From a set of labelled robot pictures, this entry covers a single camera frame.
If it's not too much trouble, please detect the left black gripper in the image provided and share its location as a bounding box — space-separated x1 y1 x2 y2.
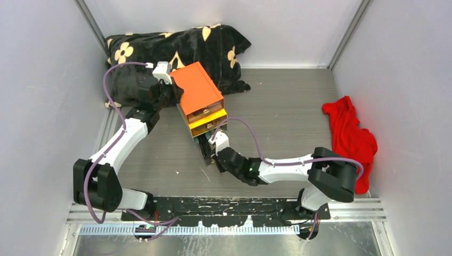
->
154 77 183 111

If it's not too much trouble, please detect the clear drawer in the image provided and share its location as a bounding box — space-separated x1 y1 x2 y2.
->
197 134 215 166

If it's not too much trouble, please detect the orange drawer organizer box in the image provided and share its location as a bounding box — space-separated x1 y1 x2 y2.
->
170 62 228 138

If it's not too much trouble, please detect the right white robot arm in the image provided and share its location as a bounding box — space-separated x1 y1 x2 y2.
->
215 147 360 219

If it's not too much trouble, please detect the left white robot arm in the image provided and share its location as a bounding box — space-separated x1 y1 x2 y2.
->
73 77 183 220

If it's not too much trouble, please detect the black floral blanket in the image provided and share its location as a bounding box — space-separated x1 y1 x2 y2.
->
105 24 252 107

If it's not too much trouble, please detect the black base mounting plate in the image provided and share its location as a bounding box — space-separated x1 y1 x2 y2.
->
118 196 331 227

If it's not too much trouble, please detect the red cloth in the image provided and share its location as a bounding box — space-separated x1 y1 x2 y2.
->
321 96 378 194

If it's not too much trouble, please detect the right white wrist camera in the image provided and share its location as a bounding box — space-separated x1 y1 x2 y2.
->
208 131 230 155

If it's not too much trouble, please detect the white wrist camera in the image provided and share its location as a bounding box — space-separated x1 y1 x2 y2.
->
208 131 230 155
145 61 173 84

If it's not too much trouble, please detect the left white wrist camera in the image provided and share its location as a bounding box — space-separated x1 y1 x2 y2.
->
145 61 173 84

